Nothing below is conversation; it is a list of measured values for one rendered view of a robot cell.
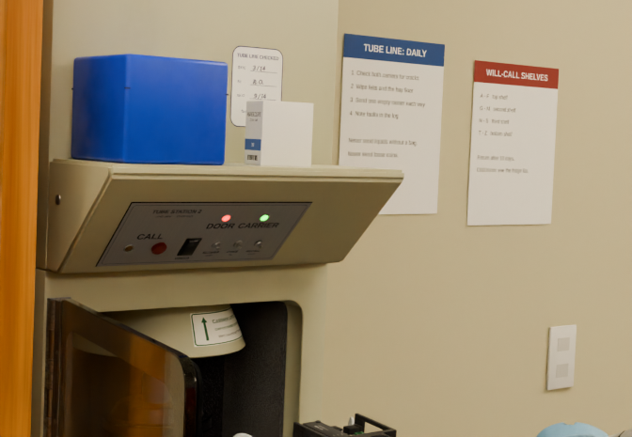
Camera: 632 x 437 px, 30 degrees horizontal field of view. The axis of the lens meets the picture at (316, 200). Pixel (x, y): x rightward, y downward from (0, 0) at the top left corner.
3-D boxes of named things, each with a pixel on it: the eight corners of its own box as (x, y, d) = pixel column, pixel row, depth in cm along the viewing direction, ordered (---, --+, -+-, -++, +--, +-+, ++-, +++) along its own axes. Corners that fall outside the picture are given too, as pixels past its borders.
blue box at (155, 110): (69, 159, 104) (71, 56, 104) (166, 161, 110) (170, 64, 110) (123, 163, 96) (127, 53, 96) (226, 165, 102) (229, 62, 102)
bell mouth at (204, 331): (46, 335, 125) (47, 284, 125) (188, 324, 136) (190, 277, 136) (127, 365, 111) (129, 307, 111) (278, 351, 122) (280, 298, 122)
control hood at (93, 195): (42, 271, 104) (46, 158, 104) (329, 259, 124) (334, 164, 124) (103, 287, 95) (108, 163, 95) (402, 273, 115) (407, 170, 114)
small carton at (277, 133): (244, 163, 113) (245, 101, 113) (292, 164, 115) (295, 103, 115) (260, 165, 109) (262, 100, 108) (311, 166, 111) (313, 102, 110)
